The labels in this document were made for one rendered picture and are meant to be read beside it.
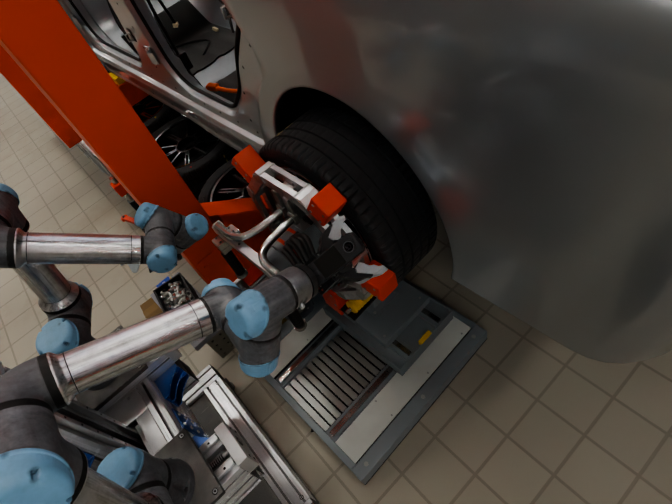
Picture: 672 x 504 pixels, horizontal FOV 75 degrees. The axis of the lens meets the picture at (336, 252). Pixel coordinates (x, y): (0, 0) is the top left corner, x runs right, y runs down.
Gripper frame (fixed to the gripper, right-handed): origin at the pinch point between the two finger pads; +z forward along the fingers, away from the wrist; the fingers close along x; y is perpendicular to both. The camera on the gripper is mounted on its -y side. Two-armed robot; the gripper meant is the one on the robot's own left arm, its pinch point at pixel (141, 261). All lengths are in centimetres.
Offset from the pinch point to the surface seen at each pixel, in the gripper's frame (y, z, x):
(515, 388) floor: 92, -61, 111
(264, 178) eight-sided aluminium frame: -5, -52, 15
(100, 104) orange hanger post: -35, -33, -19
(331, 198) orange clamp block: 12, -72, 14
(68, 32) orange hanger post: -46, -45, -29
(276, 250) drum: 14.1, -39.7, 22.3
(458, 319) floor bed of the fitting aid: 58, -48, 114
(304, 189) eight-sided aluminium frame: 5, -63, 16
